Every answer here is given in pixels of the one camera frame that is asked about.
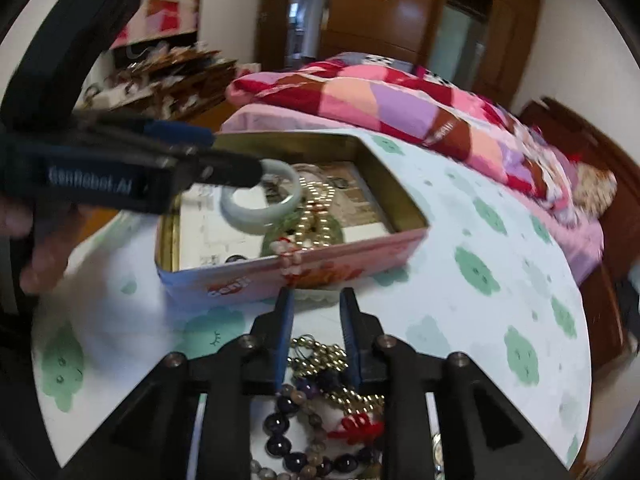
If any pink tin box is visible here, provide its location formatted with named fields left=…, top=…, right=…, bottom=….
left=156, top=130, right=428, bottom=306

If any cloud pattern tablecloth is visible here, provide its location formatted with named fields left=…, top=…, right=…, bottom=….
left=32, top=131, right=591, bottom=479

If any patchwork quilt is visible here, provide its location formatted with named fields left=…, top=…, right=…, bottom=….
left=227, top=56, right=574, bottom=223

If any pearl necklace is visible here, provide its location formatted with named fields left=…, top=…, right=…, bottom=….
left=271, top=179, right=342, bottom=276

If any floral pillow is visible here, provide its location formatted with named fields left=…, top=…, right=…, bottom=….
left=573, top=162, right=617, bottom=219

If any silver wristwatch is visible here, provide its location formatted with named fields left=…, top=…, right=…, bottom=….
left=432, top=432, right=445, bottom=480

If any pink bed sheet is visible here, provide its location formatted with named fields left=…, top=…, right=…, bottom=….
left=220, top=104, right=604, bottom=285

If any cluttered wooden tv cabinet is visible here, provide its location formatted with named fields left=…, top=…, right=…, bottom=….
left=76, top=42, right=238, bottom=120

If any red cord gold pendant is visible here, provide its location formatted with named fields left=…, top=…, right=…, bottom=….
left=328, top=413, right=384, bottom=445

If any wooden headboard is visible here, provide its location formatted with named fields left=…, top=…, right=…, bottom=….
left=518, top=96, right=640, bottom=281

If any person's left hand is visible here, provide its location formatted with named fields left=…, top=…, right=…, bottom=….
left=1, top=197, right=93, bottom=295

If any dark wooden wardrobe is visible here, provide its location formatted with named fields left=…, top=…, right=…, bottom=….
left=318, top=0, right=542, bottom=106

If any wooden nightstand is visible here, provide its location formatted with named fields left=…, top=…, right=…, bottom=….
left=579, top=264, right=639, bottom=374

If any green jade bangle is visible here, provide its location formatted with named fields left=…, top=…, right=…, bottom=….
left=260, top=211, right=345, bottom=257

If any dark purple bead bracelet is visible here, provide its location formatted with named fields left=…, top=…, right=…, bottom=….
left=249, top=378, right=386, bottom=480

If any television screen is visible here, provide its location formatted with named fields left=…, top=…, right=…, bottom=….
left=111, top=0, right=202, bottom=49

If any gold bead necklace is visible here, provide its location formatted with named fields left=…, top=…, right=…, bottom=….
left=286, top=335, right=386, bottom=413

